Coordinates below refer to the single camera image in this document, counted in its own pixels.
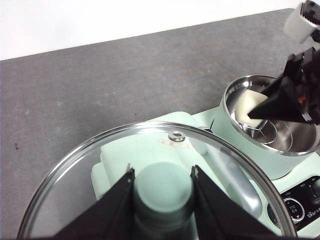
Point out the smooth white rectangular bun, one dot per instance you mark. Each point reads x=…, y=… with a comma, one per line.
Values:
x=247, y=105

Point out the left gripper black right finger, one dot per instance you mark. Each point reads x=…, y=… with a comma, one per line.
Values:
x=220, y=215

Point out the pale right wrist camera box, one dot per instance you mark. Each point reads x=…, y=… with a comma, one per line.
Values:
x=295, y=25

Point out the mint green breakfast machine base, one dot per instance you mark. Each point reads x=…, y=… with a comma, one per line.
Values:
x=312, y=167

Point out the glass lid with green knob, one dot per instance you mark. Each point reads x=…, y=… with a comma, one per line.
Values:
x=163, y=190

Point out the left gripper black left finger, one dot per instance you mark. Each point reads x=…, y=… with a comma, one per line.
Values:
x=107, y=212

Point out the chrome control knob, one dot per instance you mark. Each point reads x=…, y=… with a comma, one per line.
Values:
x=293, y=208
x=315, y=191

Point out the black glossy control panel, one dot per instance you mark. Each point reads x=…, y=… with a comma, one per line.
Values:
x=297, y=190

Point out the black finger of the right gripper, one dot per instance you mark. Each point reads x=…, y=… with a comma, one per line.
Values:
x=282, y=100
x=273, y=86

